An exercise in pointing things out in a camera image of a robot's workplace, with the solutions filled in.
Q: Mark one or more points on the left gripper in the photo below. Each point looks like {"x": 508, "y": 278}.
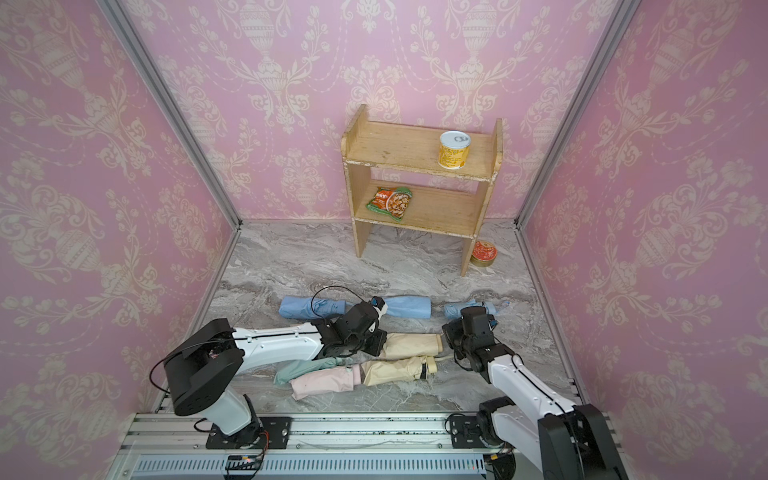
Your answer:
{"x": 380, "y": 339}

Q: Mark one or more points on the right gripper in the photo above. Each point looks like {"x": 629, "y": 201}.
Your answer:
{"x": 450, "y": 330}

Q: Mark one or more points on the beige umbrella sleeve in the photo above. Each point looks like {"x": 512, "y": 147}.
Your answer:
{"x": 378, "y": 372}
{"x": 400, "y": 346}

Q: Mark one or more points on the blue umbrella sleeve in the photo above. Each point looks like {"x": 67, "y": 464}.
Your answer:
{"x": 409, "y": 306}

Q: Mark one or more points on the blue sleeved umbrella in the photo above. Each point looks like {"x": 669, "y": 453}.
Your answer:
{"x": 306, "y": 308}

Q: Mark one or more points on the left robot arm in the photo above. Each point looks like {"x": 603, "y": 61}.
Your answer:
{"x": 200, "y": 370}

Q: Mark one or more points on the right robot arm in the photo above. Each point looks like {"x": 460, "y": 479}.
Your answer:
{"x": 563, "y": 439}

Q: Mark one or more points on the pink sleeved umbrella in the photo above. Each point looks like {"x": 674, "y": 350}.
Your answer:
{"x": 334, "y": 380}

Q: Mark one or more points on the green sleeved umbrella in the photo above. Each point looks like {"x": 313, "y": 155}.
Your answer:
{"x": 297, "y": 368}

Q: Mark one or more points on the red round tin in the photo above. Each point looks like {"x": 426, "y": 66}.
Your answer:
{"x": 484, "y": 254}

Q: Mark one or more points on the orange green snack packet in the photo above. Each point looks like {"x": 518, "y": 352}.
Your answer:
{"x": 391, "y": 201}

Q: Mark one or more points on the yellow can white lid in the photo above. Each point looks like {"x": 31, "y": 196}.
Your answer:
{"x": 454, "y": 149}

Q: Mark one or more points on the wooden two-tier shelf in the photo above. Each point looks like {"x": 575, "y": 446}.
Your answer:
{"x": 445, "y": 202}

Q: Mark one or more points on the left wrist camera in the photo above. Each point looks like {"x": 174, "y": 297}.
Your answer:
{"x": 379, "y": 305}

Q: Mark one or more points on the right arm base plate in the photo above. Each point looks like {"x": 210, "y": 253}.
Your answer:
{"x": 465, "y": 432}

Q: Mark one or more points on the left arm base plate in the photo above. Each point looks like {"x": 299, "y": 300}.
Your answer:
{"x": 266, "y": 433}

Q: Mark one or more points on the aluminium front rail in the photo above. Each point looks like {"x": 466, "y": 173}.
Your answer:
{"x": 367, "y": 445}

